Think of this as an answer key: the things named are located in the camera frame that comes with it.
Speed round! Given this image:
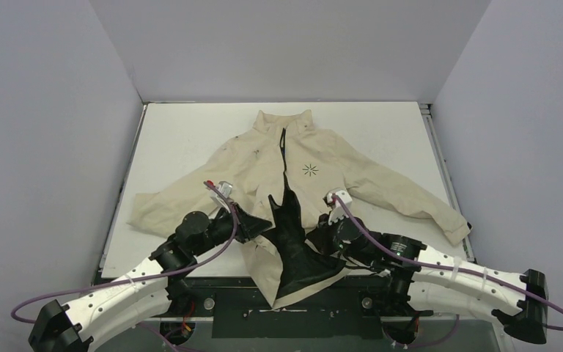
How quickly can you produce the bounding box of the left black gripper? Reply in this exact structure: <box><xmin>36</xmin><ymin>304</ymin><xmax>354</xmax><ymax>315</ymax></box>
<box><xmin>192</xmin><ymin>201</ymin><xmax>272</xmax><ymax>257</ymax></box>

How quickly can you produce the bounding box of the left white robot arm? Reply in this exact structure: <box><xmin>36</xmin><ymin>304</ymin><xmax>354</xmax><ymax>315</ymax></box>
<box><xmin>28</xmin><ymin>203</ymin><xmax>273</xmax><ymax>351</ymax></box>

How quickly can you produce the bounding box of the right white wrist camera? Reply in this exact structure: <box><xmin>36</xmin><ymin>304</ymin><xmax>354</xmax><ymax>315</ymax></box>
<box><xmin>323</xmin><ymin>189</ymin><xmax>352</xmax><ymax>225</ymax></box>

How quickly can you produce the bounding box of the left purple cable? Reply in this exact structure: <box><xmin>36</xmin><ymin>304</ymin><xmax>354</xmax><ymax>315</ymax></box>
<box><xmin>10</xmin><ymin>180</ymin><xmax>240</xmax><ymax>352</ymax></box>

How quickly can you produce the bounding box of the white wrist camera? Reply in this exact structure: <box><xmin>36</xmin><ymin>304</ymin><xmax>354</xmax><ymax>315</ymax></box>
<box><xmin>205</xmin><ymin>180</ymin><xmax>233</xmax><ymax>212</ymax></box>
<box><xmin>323</xmin><ymin>189</ymin><xmax>352</xmax><ymax>225</ymax></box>

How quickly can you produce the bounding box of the beige zip jacket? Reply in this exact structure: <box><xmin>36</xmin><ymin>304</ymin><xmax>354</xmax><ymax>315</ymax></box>
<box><xmin>129</xmin><ymin>111</ymin><xmax>471</xmax><ymax>309</ymax></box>

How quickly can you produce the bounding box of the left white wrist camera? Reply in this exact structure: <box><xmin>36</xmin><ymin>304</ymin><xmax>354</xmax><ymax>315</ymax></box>
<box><xmin>205</xmin><ymin>180</ymin><xmax>233</xmax><ymax>212</ymax></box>

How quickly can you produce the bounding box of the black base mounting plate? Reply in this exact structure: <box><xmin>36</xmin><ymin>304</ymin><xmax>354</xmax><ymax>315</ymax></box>
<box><xmin>157</xmin><ymin>275</ymin><xmax>419</xmax><ymax>340</ymax></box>

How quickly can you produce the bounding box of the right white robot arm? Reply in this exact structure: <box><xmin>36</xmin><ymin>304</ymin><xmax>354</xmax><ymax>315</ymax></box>
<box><xmin>306</xmin><ymin>218</ymin><xmax>548</xmax><ymax>345</ymax></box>

